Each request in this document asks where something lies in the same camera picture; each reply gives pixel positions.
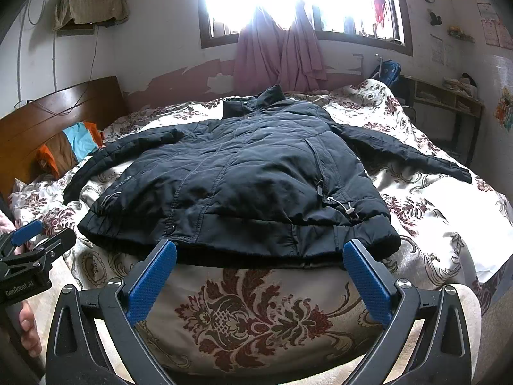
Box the brown wooden headboard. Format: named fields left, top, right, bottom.
left=0, top=76, right=128, bottom=198

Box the person's left hand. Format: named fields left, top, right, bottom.
left=18, top=301, right=42, bottom=358

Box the colourful wall sticker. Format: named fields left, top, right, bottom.
left=495, top=87, right=513, bottom=131

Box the blue backpack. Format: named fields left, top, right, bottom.
left=370, top=59, right=402, bottom=88

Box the purple window curtain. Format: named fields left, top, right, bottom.
left=233, top=2, right=327, bottom=95

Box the red garment outside window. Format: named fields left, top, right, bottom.
left=373, top=0, right=386, bottom=27

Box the floral satin bed quilt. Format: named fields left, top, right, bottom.
left=8, top=79, right=512, bottom=381

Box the wooden desk with shelves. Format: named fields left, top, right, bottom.
left=394, top=76, right=484, bottom=166

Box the black puffer jacket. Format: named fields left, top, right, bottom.
left=63, top=86, right=471, bottom=269

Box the orange blue brown pillow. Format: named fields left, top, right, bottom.
left=36, top=122, right=104, bottom=179

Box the dark framed window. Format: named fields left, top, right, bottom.
left=198, top=0, right=413, bottom=56

